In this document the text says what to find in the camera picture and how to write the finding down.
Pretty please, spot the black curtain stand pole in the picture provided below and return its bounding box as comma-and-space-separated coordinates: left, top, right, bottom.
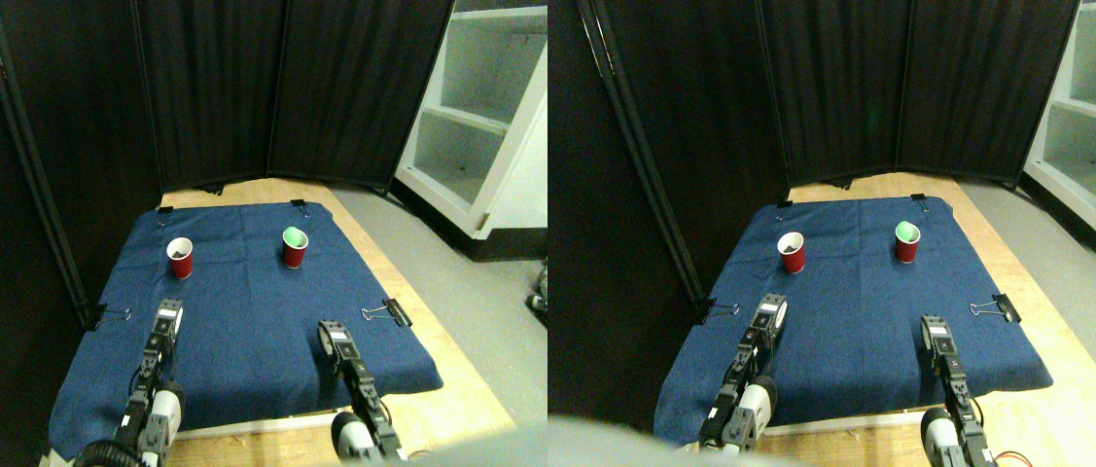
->
575, 0, 716, 324
0, 0, 106, 329

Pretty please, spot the dark blue cloth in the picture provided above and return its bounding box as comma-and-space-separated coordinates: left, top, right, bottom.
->
49, 198, 444, 462
653, 193, 1056, 447

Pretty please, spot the red cup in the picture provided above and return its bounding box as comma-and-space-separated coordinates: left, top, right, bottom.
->
777, 232, 807, 274
166, 236, 194, 280
895, 221, 922, 265
281, 227, 310, 269

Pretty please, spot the black ribbed hose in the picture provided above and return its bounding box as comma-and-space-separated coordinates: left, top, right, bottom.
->
71, 440, 145, 467

